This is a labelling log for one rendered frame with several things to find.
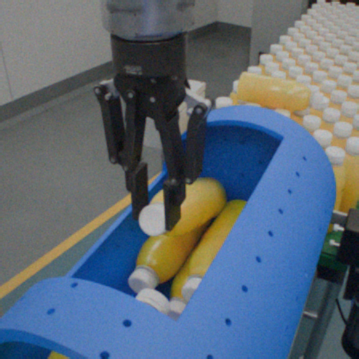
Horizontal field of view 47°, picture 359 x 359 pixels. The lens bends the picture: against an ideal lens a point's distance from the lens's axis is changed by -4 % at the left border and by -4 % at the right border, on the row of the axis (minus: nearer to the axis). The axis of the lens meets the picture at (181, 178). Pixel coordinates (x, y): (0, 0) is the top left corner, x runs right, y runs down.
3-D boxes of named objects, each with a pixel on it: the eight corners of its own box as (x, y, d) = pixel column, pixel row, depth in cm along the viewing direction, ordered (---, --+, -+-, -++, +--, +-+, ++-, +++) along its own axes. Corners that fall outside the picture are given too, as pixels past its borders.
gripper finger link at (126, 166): (138, 93, 43) (126, 88, 43) (127, 177, 50) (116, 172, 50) (156, 79, 46) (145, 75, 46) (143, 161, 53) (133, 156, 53)
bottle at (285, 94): (243, 65, 98) (319, 78, 93) (245, 82, 104) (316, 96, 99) (235, 88, 96) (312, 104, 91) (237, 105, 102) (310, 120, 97)
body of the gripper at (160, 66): (90, 34, 39) (99, 122, 45) (170, 45, 36) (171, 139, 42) (131, 17, 45) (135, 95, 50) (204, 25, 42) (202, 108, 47)
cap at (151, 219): (163, 198, 54) (157, 200, 52) (178, 226, 54) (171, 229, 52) (140, 211, 56) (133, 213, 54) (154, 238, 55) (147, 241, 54)
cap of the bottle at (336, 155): (320, 159, 83) (322, 151, 82) (329, 151, 85) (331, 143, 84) (338, 166, 81) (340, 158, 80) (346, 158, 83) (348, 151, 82)
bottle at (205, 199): (215, 168, 69) (167, 182, 53) (235, 207, 69) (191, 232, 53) (181, 187, 72) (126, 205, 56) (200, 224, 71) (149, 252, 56)
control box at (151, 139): (132, 143, 103) (130, 103, 97) (171, 110, 117) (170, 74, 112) (170, 152, 99) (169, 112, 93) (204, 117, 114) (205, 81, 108)
